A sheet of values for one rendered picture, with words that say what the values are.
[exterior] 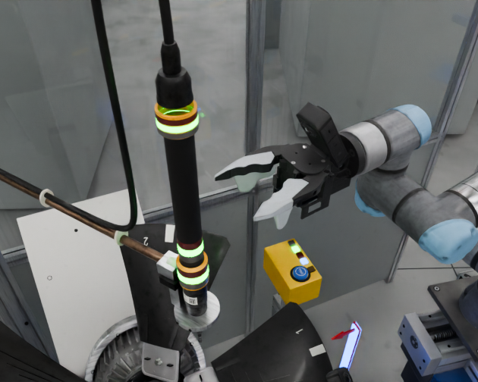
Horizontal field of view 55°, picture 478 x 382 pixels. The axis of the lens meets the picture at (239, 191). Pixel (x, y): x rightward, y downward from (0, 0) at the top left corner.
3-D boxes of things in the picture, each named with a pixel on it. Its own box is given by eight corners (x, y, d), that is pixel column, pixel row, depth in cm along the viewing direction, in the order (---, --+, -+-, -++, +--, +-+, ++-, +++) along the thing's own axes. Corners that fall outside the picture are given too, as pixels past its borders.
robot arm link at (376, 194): (384, 237, 78) (399, 189, 71) (343, 198, 85) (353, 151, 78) (418, 221, 81) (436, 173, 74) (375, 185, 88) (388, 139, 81)
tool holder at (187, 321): (155, 312, 71) (146, 273, 64) (182, 281, 75) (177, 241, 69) (202, 340, 67) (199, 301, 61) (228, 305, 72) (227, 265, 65)
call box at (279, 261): (262, 270, 138) (263, 246, 131) (291, 260, 141) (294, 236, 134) (287, 312, 127) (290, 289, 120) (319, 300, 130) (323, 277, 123)
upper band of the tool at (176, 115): (149, 133, 48) (146, 110, 46) (174, 114, 51) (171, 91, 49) (182, 146, 46) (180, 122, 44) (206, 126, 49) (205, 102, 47)
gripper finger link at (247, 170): (215, 204, 66) (277, 195, 68) (215, 172, 62) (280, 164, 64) (212, 190, 69) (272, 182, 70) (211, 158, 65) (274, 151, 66)
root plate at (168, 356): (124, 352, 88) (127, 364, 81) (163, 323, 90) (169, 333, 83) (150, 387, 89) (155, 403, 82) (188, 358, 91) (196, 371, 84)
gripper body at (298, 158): (299, 223, 66) (360, 192, 71) (305, 176, 60) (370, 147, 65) (268, 193, 71) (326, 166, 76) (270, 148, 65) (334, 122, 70)
